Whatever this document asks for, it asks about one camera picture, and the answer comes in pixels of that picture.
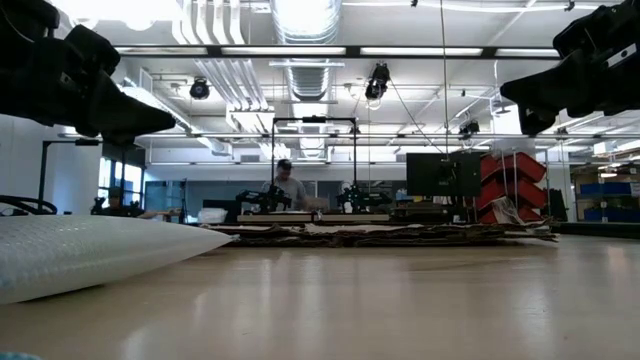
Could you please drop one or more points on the person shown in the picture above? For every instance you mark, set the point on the person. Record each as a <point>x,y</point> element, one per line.
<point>116,197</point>
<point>292,187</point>

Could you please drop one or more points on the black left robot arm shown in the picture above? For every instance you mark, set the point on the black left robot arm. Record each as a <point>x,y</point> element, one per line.
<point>25,15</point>

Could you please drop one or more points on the black ceiling spotlight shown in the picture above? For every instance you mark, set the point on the black ceiling spotlight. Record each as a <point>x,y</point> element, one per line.
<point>200,90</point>
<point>470,128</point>

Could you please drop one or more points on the black overhead frame beam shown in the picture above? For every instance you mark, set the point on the black overhead frame beam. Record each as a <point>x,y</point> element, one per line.
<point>352,51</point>

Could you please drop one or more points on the brown cardboard box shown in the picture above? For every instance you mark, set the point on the brown cardboard box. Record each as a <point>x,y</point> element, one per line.
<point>375,235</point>

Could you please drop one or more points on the crumpled white paper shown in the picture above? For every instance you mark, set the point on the crumpled white paper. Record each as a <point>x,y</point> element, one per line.
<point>506,210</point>

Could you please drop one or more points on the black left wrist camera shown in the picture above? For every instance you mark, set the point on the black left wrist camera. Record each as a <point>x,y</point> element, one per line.
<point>92,50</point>

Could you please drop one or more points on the clear mesh pouch blue trim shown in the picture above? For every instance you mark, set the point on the clear mesh pouch blue trim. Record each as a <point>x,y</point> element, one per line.
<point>100,255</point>

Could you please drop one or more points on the black background robot arm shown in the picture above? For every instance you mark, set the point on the black background robot arm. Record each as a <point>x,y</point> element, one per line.
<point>357,197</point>
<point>265,197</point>

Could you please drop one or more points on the black monitor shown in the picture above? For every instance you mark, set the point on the black monitor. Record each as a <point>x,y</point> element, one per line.
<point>425,175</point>

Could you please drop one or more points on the black aluminium table frame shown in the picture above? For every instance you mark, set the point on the black aluminium table frame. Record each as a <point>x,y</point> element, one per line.
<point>600,230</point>

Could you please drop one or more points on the black metal stand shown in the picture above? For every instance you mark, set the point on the black metal stand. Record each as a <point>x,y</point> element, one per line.
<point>42,175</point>

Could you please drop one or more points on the black upright case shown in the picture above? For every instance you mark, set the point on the black upright case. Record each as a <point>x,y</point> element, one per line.
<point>557,205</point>

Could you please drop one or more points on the red storage bin stack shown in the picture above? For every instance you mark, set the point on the red storage bin stack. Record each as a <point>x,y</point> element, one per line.
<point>520,167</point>

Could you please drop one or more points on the silver ceiling duct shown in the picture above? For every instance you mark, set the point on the silver ceiling duct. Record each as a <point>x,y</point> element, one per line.
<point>307,20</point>

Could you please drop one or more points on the shelf with blue bins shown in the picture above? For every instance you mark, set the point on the shelf with blue bins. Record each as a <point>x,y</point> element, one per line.
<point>610,189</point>

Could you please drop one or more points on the black background rig frame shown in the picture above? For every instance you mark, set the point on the black background rig frame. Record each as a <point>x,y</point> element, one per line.
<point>315,119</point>

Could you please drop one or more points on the white plastic bag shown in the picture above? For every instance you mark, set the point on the white plastic bag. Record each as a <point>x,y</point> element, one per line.
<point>212,216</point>

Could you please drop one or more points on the black hanging ceiling camera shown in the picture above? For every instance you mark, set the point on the black hanging ceiling camera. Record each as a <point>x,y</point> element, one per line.
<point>377,82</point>

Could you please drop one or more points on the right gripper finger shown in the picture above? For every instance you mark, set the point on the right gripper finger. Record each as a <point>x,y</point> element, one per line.
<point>545,85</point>
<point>536,121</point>

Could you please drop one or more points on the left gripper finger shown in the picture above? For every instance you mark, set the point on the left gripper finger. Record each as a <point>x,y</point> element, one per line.
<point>130,112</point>
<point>119,140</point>

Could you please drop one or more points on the wooden background table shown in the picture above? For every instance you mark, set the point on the wooden background table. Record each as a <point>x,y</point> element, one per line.
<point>280,218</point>

